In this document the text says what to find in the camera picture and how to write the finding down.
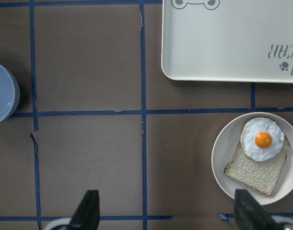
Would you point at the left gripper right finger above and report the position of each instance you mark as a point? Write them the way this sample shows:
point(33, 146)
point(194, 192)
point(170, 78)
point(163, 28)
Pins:
point(250, 215)

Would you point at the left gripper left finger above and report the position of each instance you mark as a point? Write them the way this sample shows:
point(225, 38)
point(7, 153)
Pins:
point(87, 214)

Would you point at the cream round plate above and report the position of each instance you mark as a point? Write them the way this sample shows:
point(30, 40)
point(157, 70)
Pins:
point(223, 150)

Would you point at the bottom bread slice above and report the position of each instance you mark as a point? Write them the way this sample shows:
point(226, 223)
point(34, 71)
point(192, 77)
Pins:
point(259, 175)

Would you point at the fake fried egg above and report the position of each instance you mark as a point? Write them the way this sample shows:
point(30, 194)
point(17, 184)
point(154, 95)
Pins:
point(261, 139)

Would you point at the blue bowl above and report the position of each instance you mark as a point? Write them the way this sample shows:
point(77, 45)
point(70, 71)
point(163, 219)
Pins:
point(9, 93)

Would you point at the cream rectangular bear tray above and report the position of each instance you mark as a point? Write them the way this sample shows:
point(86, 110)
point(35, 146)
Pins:
point(228, 40)

